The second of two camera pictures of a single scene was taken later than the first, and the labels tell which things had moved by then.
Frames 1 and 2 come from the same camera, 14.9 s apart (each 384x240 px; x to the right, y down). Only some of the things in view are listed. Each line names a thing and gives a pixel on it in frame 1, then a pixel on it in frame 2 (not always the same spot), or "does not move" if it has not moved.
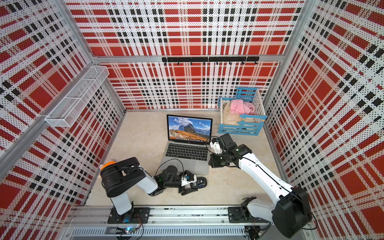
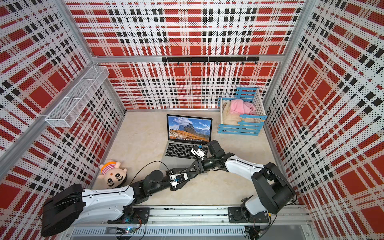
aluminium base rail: (92, 222) does not move
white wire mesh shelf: (68, 110) does not move
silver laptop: (187, 147) does not move
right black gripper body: (219, 160) to (206, 164)
